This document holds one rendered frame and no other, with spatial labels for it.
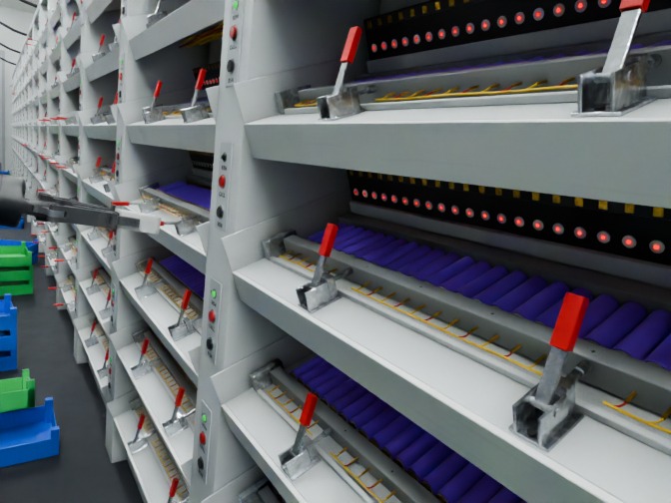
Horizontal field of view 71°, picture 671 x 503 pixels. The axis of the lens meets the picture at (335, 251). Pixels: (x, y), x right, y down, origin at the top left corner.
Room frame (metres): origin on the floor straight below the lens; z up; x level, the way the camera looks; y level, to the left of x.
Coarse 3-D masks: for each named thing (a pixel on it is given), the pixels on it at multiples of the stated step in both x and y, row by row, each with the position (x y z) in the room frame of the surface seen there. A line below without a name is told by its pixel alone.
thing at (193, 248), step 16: (160, 176) 1.24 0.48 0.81; (176, 176) 1.27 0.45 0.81; (208, 176) 1.17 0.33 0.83; (128, 192) 1.20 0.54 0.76; (128, 208) 1.14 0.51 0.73; (208, 224) 0.70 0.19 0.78; (160, 240) 0.95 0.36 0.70; (176, 240) 0.83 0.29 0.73; (192, 240) 0.80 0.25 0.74; (192, 256) 0.78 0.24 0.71
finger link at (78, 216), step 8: (56, 208) 0.67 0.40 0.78; (64, 208) 0.68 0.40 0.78; (72, 208) 0.69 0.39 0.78; (80, 208) 0.70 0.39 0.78; (48, 216) 0.67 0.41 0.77; (64, 216) 0.69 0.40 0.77; (72, 216) 0.69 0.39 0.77; (80, 216) 0.70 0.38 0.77; (88, 216) 0.70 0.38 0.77; (96, 216) 0.71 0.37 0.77; (104, 216) 0.72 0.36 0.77; (112, 216) 0.73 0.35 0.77; (80, 224) 0.70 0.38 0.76; (88, 224) 0.71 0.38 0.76; (96, 224) 0.71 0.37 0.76; (104, 224) 0.72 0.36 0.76
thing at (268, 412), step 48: (288, 336) 0.68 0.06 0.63; (240, 384) 0.64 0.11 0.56; (288, 384) 0.61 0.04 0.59; (336, 384) 0.60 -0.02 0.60; (240, 432) 0.58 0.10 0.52; (288, 432) 0.55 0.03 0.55; (336, 432) 0.51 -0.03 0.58; (384, 432) 0.50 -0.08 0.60; (288, 480) 0.48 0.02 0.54; (336, 480) 0.47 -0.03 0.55; (384, 480) 0.44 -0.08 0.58; (432, 480) 0.43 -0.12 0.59; (480, 480) 0.42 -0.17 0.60
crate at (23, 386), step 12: (24, 372) 1.50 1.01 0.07; (0, 384) 1.47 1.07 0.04; (12, 384) 1.48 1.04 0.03; (24, 384) 1.49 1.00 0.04; (0, 396) 1.24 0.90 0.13; (12, 396) 1.25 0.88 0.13; (24, 396) 1.27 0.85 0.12; (0, 408) 1.23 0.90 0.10; (12, 408) 1.25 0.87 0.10; (24, 408) 1.26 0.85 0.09
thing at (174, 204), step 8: (144, 192) 1.19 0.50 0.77; (152, 192) 1.14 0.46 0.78; (160, 192) 1.12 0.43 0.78; (168, 200) 1.02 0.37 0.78; (176, 200) 1.01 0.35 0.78; (176, 208) 0.98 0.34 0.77; (184, 208) 0.93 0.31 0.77; (192, 208) 0.91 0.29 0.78; (200, 208) 0.90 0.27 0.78; (208, 216) 0.83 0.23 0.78
